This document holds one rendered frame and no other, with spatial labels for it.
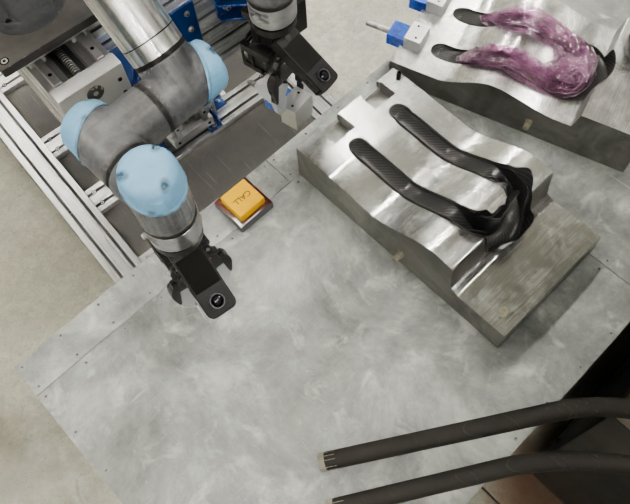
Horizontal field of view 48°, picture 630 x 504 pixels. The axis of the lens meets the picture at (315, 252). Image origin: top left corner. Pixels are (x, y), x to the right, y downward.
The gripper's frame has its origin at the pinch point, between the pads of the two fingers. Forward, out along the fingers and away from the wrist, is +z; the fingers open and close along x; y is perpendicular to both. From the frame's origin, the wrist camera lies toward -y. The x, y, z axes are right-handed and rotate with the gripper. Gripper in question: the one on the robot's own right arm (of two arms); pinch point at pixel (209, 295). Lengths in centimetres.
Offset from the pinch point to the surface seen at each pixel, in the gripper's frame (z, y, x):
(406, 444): 8.6, -35.9, -11.2
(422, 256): 5.6, -14.0, -33.0
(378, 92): 9, 19, -50
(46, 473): 95, 25, 57
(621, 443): 29, -58, -46
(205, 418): 14.8, -11.7, 11.7
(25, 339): 95, 64, 44
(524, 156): 1, -12, -58
